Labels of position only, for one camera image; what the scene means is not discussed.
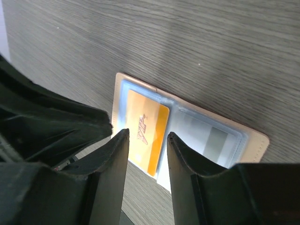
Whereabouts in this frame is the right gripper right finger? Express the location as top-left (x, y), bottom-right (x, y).
top-left (167, 132), bottom-right (300, 225)

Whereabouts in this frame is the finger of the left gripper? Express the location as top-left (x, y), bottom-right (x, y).
top-left (0, 58), bottom-right (112, 162)

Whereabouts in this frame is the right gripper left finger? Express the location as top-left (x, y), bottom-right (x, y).
top-left (0, 129), bottom-right (129, 225)

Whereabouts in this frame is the beige leather card holder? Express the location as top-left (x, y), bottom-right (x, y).
top-left (112, 73), bottom-right (270, 190)

